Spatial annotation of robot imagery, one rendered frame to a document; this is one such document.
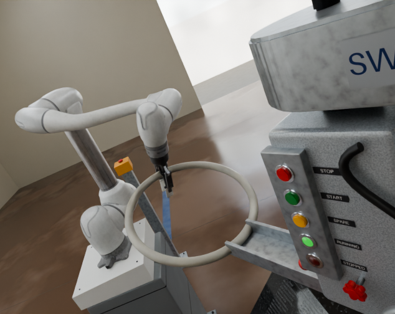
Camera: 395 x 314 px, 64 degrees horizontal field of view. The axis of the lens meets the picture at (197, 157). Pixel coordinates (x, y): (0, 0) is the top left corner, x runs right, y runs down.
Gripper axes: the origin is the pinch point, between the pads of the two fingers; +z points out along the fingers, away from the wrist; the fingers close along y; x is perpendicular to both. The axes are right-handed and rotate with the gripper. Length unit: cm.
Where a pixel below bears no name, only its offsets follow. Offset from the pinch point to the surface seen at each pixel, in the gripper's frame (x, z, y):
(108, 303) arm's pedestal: -44, 50, 3
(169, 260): -17.7, -10.9, 39.0
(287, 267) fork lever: 5, -21, 66
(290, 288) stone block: 18, 18, 58
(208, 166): 16.6, -10.2, 9.6
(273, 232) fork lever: 12, -15, 52
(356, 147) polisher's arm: 1, -69, 77
